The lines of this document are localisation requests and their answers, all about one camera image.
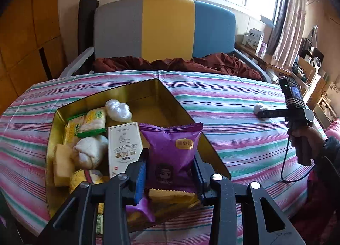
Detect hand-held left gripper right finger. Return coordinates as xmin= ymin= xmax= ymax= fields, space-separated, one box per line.
xmin=193 ymin=152 xmax=300 ymax=245

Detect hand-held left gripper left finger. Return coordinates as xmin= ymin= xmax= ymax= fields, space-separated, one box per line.
xmin=37 ymin=148 xmax=149 ymax=245

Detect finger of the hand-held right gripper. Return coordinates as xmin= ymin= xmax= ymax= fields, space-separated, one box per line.
xmin=256 ymin=109 xmax=287 ymax=118

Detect round white snack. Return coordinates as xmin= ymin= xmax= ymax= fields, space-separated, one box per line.
xmin=253 ymin=103 xmax=270 ymax=121

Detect purple snack packet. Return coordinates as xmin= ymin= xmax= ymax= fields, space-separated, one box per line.
xmin=139 ymin=122 xmax=204 ymax=194
xmin=126 ymin=197 xmax=156 ymax=223

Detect white printed carton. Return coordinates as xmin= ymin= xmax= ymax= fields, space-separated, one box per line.
xmin=108 ymin=122 xmax=141 ymax=179

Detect yellow sponge cake piece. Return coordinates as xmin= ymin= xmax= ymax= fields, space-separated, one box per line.
xmin=68 ymin=169 xmax=105 ymax=195
xmin=53 ymin=143 xmax=75 ymax=187
xmin=147 ymin=189 xmax=198 ymax=205

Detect white roll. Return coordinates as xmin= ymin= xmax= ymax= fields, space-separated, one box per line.
xmin=72 ymin=135 xmax=109 ymax=170

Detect gold tin box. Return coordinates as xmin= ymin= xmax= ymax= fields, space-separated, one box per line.
xmin=45 ymin=79 xmax=231 ymax=235

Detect clear white snack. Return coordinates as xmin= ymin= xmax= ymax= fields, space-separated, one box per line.
xmin=105 ymin=99 xmax=132 ymax=122

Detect green white snack packet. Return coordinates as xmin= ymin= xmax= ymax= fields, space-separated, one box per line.
xmin=77 ymin=107 xmax=107 ymax=138

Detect green yellow snack packet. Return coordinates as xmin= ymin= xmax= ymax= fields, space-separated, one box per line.
xmin=63 ymin=113 xmax=87 ymax=146

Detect person's right forearm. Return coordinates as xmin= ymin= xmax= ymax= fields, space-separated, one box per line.
xmin=313 ymin=136 xmax=340 ymax=182

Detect person's right hand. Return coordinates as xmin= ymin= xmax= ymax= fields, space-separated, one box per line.
xmin=287 ymin=124 xmax=327 ymax=160

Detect low wooden shelf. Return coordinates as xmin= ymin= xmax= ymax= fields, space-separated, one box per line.
xmin=315 ymin=93 xmax=339 ymax=129

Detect striped tablecloth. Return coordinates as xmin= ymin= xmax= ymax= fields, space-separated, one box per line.
xmin=0 ymin=70 xmax=328 ymax=245

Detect pink bedding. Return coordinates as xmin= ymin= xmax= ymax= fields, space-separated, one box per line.
xmin=325 ymin=119 xmax=340 ymax=139

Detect cluttered metal stand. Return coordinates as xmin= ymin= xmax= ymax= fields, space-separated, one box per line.
xmin=291 ymin=26 xmax=328 ymax=102

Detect wooden side table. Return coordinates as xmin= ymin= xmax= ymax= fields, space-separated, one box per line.
xmin=235 ymin=42 xmax=290 ymax=75

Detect maroon cloth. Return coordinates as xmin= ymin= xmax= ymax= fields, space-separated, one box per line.
xmin=92 ymin=52 xmax=262 ymax=80

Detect white appliance box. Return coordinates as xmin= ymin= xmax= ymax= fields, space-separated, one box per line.
xmin=243 ymin=28 xmax=265 ymax=51

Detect pink patterned curtain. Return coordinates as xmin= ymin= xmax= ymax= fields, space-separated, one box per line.
xmin=271 ymin=0 xmax=307 ymax=62

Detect dark red clothing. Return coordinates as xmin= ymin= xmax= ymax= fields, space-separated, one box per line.
xmin=289 ymin=171 xmax=340 ymax=245

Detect grey yellow blue chair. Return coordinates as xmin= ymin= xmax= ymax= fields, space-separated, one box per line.
xmin=60 ymin=0 xmax=271 ymax=83

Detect black rolled mat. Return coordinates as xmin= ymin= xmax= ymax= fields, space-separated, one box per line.
xmin=78 ymin=0 xmax=100 ymax=57

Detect wooden wardrobe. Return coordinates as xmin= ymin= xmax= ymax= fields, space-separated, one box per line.
xmin=0 ymin=0 xmax=67 ymax=107

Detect black cable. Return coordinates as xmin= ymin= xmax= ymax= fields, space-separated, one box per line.
xmin=281 ymin=127 xmax=316 ymax=183

